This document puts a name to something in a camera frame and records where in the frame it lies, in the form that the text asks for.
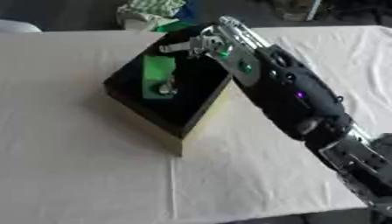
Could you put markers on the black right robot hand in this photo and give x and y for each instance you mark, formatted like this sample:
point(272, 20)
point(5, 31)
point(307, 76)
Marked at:
point(196, 48)

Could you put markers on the green rectangular block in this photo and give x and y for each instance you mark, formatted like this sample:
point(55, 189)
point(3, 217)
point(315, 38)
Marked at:
point(154, 70)

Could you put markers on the silver and black right robot arm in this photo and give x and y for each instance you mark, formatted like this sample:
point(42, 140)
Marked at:
point(291, 93)

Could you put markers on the tan cardboard box black inside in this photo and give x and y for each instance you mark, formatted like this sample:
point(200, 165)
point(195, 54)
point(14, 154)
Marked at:
point(168, 116)

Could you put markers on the green plastic item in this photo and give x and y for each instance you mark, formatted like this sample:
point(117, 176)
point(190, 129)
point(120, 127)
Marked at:
point(176, 26)

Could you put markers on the green white checked cloth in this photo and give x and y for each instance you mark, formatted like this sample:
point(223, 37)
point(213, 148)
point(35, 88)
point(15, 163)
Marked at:
point(148, 11)

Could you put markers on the white rounded object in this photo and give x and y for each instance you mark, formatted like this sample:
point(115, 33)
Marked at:
point(16, 26)

